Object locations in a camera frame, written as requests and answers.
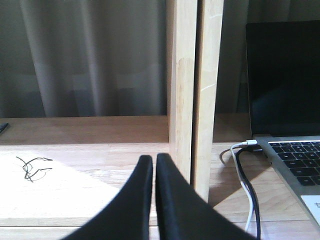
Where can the light wooden shelf unit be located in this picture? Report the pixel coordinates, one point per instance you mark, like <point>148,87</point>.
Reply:
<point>57,172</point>

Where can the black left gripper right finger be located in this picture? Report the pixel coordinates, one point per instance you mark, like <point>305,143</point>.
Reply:
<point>182,214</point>

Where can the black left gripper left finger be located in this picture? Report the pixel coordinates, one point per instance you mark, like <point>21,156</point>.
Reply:
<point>127,216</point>

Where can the grey curtain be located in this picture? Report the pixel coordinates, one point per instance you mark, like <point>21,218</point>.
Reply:
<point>78,58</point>

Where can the silver laptop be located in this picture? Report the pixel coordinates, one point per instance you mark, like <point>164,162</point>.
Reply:
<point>283,73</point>

